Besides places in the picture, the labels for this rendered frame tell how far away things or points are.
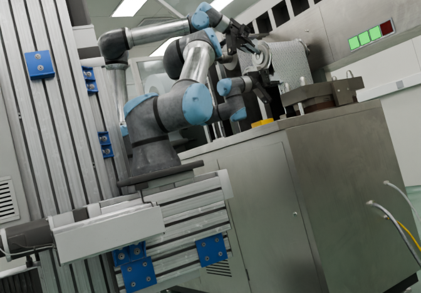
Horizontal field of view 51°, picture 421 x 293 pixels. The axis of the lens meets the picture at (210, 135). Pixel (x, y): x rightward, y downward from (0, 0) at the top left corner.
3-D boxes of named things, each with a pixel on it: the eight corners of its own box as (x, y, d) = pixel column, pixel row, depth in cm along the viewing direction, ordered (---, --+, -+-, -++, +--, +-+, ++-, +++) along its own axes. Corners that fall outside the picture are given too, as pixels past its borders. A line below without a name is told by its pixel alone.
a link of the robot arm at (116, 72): (107, 158, 185) (96, 33, 189) (112, 159, 200) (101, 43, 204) (135, 156, 186) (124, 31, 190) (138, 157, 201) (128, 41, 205)
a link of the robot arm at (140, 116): (141, 144, 142) (131, 104, 142) (178, 133, 138) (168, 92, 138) (123, 145, 130) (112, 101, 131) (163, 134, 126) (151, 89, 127)
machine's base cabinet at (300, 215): (118, 283, 376) (94, 186, 382) (181, 259, 412) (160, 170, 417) (343, 348, 166) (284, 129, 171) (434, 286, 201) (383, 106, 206)
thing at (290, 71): (281, 97, 209) (271, 61, 210) (315, 92, 222) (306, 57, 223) (282, 97, 209) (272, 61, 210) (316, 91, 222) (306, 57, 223)
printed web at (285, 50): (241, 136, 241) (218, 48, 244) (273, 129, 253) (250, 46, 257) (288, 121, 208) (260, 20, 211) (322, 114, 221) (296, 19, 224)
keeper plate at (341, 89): (336, 106, 198) (329, 83, 199) (350, 103, 204) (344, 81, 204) (340, 104, 196) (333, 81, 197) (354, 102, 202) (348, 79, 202)
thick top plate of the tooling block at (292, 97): (282, 107, 203) (279, 94, 203) (339, 96, 225) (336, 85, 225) (307, 98, 190) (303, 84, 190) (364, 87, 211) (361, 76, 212)
